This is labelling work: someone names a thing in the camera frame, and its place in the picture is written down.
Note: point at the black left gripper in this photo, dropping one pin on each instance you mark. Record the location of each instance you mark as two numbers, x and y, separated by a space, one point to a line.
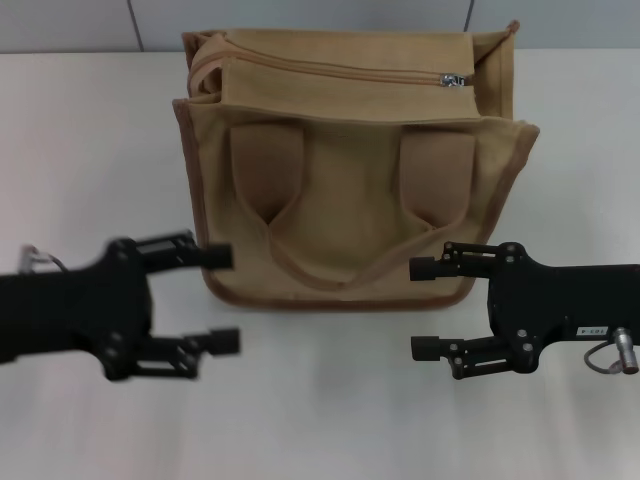
75 310

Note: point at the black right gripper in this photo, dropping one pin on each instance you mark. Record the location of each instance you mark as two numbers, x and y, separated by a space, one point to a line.
560 305

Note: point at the khaki canvas food bag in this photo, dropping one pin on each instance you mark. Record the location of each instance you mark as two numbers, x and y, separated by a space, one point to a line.
350 190

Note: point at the silver metal zipper pull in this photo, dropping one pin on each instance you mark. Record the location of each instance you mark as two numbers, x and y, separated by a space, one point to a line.
452 80

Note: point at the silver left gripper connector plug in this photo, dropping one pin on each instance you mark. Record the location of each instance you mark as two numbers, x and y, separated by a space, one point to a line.
32 254

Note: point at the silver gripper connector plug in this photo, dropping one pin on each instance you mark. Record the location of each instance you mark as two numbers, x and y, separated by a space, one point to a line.
32 254
627 350

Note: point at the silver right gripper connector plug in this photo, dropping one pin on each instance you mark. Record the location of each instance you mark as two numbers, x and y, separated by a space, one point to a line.
627 350

